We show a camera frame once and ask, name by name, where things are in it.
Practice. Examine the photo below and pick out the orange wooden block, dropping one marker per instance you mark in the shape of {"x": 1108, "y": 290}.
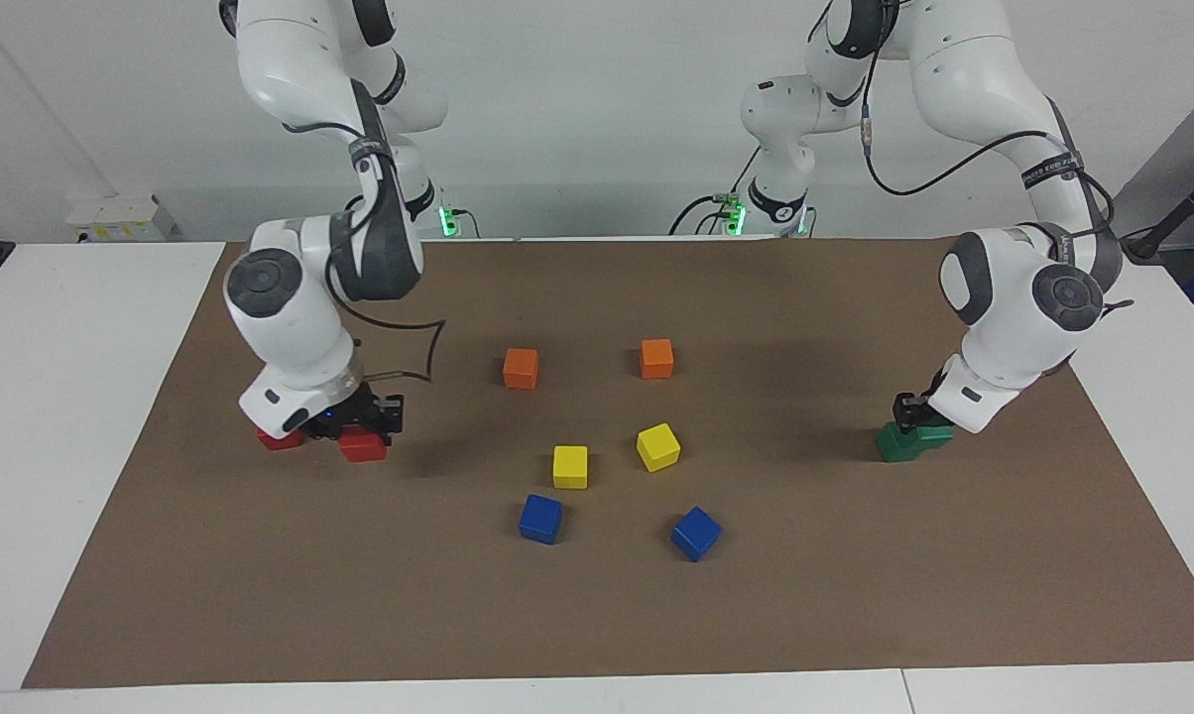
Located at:
{"x": 656, "y": 359}
{"x": 521, "y": 369}

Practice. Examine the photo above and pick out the black stand with pole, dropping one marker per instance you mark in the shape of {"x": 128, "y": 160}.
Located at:
{"x": 1167, "y": 223}

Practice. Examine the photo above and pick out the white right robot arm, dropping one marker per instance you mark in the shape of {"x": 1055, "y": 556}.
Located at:
{"x": 290, "y": 327}

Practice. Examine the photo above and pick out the green wooden block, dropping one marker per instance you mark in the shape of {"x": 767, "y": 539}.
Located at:
{"x": 896, "y": 446}
{"x": 939, "y": 434}

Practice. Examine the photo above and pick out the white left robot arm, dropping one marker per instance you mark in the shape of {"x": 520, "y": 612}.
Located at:
{"x": 1014, "y": 327}

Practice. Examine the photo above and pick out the red wooden block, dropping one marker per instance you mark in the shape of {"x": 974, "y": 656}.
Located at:
{"x": 363, "y": 446}
{"x": 278, "y": 441}

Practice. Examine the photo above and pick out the blue wooden block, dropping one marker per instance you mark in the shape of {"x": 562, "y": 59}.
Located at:
{"x": 540, "y": 519}
{"x": 696, "y": 535}

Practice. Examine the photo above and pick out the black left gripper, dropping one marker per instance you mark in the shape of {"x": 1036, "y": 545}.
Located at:
{"x": 929, "y": 407}

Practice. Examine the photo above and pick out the white box with yellow labels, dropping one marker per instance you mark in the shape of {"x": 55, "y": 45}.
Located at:
{"x": 121, "y": 218}

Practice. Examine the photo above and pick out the brown table mat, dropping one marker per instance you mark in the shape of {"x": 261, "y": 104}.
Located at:
{"x": 597, "y": 615}

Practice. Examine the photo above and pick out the yellow wooden block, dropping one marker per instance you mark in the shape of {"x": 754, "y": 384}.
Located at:
{"x": 570, "y": 467}
{"x": 657, "y": 447}

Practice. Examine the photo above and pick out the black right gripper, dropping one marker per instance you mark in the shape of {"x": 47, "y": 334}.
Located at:
{"x": 354, "y": 409}

